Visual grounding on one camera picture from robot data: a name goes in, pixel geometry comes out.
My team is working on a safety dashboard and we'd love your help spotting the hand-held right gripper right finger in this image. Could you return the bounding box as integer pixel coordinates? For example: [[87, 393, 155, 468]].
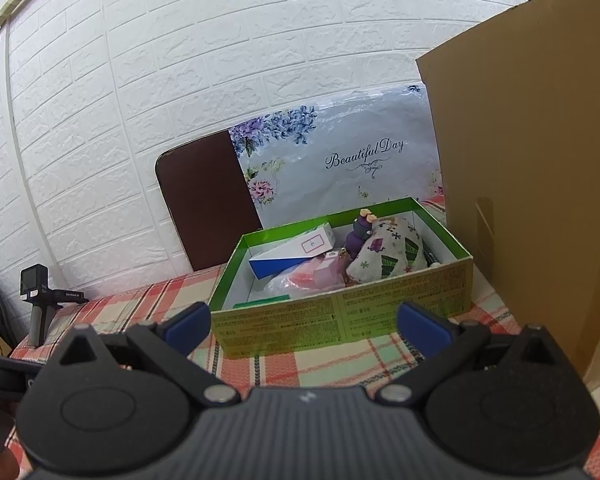
[[379, 301, 561, 405]]

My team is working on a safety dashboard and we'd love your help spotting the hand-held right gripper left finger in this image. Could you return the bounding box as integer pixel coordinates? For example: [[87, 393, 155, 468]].
[[60, 301, 242, 406]]

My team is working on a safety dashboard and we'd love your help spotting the printed white fabric pouch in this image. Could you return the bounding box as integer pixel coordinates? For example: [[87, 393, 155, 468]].
[[346, 216, 429, 287]]

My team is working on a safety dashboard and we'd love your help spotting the green cardboard box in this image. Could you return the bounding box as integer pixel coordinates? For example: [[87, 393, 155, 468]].
[[209, 197, 475, 361]]

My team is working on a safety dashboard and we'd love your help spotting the purple toy keychain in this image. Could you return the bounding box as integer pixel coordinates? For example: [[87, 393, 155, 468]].
[[345, 208, 379, 259]]

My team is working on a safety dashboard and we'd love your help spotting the white box with blue edge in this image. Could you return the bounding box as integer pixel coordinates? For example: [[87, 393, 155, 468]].
[[249, 224, 337, 281]]

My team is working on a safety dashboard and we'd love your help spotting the black gripper device on stand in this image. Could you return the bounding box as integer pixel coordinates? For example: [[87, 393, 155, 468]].
[[20, 264, 89, 349]]

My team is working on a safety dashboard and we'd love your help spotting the red plaid tablecloth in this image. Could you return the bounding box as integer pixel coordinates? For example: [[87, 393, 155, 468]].
[[5, 195, 600, 480]]

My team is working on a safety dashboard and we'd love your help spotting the pink packet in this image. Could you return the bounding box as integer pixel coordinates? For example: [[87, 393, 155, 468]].
[[265, 254, 349, 297]]

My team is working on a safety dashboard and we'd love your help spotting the dark brown wooden board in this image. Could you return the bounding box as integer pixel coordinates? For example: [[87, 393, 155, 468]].
[[155, 129, 264, 274]]

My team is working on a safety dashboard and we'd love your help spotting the large brown cardboard box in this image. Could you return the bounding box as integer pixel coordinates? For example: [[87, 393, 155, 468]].
[[416, 0, 600, 395]]

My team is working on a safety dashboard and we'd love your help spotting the floral plastic bag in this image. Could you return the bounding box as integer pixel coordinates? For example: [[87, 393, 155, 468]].
[[228, 85, 447, 234]]

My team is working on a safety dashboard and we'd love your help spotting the white wall conduit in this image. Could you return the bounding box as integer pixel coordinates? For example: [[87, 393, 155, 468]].
[[2, 10, 63, 273]]

